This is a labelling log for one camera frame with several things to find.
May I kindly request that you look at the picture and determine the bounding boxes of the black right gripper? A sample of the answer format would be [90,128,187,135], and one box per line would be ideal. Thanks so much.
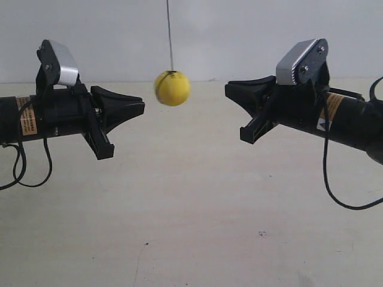
[224,75,329,144]

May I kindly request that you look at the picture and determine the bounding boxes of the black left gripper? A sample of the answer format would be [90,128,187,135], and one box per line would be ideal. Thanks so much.
[35,84,145,160]

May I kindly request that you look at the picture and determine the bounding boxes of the yellow tennis ball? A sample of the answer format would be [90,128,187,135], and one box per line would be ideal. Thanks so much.
[153,71,191,106]

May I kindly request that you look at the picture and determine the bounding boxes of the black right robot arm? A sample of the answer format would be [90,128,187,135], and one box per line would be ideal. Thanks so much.
[224,76,382,163]

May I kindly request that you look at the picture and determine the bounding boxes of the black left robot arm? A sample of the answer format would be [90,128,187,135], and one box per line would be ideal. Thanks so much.
[1,84,145,160]

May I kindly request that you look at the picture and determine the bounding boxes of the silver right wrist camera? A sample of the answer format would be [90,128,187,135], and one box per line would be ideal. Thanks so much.
[275,38,329,86]

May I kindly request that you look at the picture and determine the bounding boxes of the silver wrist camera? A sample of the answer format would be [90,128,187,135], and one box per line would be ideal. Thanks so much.
[275,38,329,86]
[37,39,79,87]

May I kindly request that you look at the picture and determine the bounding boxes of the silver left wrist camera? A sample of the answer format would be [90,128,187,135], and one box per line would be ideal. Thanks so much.
[37,39,79,87]

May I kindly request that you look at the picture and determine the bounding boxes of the black left camera cable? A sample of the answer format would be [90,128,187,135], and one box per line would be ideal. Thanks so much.
[0,95,53,191]

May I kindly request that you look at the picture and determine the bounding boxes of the black camera cable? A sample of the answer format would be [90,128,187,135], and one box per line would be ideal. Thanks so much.
[0,95,53,191]
[317,76,383,210]

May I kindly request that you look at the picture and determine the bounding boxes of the thin black hanging string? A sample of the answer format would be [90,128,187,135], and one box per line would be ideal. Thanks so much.
[166,0,174,72]

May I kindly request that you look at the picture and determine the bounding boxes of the black right camera cable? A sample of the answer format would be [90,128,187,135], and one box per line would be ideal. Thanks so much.
[317,76,383,210]

